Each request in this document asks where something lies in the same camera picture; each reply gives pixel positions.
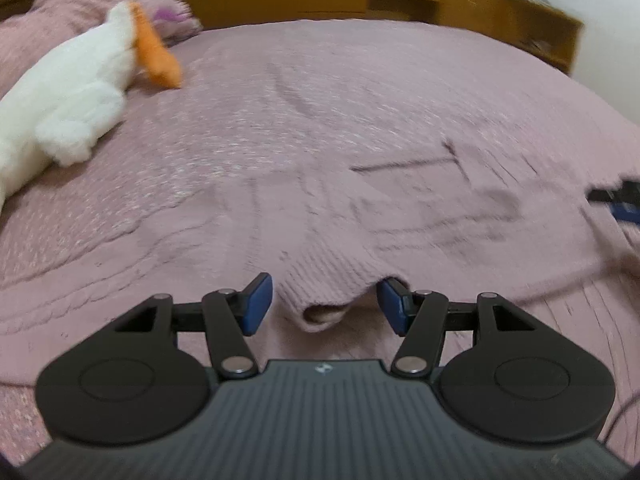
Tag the purple patterned pillow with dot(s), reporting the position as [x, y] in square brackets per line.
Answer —
[170, 17]

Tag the white goose plush toy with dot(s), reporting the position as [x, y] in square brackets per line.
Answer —
[75, 85]

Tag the pink checked pillow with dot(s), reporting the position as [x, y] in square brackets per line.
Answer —
[60, 15]

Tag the pink floral bedspread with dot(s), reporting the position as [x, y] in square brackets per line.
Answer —
[125, 185]

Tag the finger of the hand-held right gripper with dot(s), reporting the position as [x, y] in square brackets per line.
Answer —
[627, 210]

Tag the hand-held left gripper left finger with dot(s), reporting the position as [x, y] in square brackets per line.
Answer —
[257, 305]

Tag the pink knit cardigan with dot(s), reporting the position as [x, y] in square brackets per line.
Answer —
[325, 270]

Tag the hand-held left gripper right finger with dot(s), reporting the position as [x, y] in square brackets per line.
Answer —
[391, 307]

